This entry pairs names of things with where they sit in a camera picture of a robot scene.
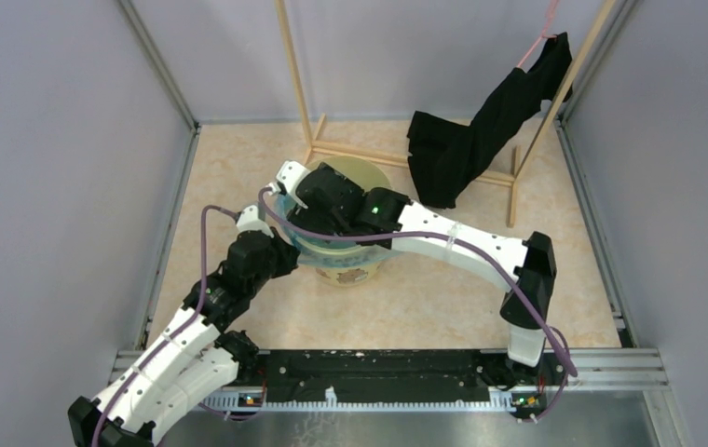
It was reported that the blue plastic trash bag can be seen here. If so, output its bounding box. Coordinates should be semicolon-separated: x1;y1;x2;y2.
267;191;402;267

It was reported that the yellow paper trash bin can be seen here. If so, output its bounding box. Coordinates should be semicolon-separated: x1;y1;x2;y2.
282;156;396;287

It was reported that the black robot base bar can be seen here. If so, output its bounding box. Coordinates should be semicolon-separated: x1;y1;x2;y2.
229;349;563;404

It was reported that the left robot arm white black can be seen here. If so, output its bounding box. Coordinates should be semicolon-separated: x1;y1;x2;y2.
68;231;299;446

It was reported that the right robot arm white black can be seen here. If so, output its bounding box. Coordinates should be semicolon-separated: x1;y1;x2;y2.
276;160;557;367

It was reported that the black cloth garment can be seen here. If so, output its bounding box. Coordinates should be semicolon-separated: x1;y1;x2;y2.
407;33;572;209

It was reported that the pink hanger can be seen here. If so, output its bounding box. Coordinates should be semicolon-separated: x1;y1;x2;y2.
516;0;560;68

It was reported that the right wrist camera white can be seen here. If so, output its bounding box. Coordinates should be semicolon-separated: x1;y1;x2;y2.
268;160;310;202

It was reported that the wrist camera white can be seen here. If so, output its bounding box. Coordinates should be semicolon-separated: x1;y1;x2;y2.
236;204;274;237
268;160;310;202

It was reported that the wooden drying rack frame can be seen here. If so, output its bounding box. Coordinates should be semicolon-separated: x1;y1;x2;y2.
275;0;619;228

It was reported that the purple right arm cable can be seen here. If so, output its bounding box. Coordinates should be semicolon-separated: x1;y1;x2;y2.
257;187;579;423

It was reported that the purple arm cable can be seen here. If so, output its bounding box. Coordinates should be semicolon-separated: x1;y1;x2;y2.
257;187;579;423
89;204;241;447

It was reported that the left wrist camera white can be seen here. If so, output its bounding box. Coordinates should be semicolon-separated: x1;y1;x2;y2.
236;204;274;237

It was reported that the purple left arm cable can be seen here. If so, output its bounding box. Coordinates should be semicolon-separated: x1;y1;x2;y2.
89;204;241;447

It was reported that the white slotted cable duct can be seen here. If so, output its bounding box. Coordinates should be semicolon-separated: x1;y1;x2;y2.
201;388;517;413

